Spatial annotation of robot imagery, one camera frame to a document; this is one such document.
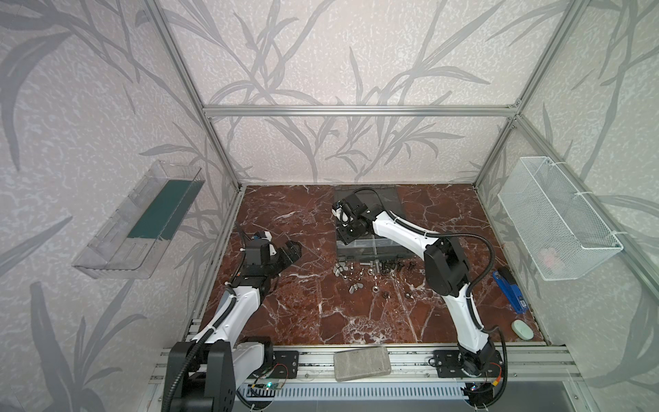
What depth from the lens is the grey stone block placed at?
71 centimetres

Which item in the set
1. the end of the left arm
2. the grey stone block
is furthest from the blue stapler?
the end of the left arm

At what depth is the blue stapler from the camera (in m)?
0.84

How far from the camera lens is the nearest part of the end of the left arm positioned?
0.63 metres

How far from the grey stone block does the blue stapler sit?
0.47m

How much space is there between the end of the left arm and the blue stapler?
28.5 inches

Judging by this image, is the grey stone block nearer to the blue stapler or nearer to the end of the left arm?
the end of the left arm

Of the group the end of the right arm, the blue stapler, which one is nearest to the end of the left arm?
the end of the right arm

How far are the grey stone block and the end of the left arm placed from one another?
0.32 metres

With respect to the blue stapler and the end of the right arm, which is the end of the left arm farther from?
the blue stapler
